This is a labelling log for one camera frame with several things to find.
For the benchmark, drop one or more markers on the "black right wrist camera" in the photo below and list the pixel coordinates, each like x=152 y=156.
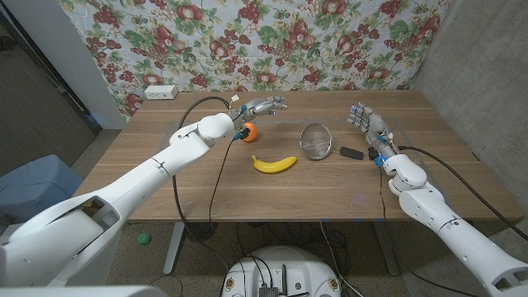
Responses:
x=376 y=156

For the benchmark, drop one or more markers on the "white power strip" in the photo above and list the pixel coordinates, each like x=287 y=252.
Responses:
x=161 y=92

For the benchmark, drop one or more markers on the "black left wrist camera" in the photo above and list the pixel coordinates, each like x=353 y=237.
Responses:
x=243 y=134

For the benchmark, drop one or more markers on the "floral fruit print backdrop cloth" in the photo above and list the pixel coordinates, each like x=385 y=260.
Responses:
x=247 y=41

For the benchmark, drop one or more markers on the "white robot chest edge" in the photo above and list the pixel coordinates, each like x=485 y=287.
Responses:
x=82 y=291

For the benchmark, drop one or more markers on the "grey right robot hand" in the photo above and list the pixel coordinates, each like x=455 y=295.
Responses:
x=373 y=123

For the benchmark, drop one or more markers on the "small green ball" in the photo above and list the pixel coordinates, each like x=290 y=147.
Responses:
x=144 y=238

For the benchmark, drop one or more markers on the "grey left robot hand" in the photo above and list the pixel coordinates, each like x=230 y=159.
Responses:
x=255 y=108

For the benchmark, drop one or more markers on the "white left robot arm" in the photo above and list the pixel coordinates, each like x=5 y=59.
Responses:
x=123 y=194

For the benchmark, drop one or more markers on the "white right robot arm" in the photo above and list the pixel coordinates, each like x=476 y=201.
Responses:
x=445 y=222

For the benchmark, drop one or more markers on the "orange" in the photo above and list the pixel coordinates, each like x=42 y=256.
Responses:
x=251 y=131

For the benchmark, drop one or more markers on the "white robot torso base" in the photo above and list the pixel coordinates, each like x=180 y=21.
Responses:
x=301 y=272

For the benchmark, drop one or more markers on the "yellow toy banana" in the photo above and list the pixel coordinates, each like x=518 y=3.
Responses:
x=272 y=166

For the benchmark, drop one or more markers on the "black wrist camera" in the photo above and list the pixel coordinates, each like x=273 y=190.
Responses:
x=376 y=156
x=243 y=134

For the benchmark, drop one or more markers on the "blue-grey bin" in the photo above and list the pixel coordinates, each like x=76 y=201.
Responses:
x=37 y=185

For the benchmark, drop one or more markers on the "white table leg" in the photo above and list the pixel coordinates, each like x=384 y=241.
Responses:
x=174 y=247
x=385 y=247

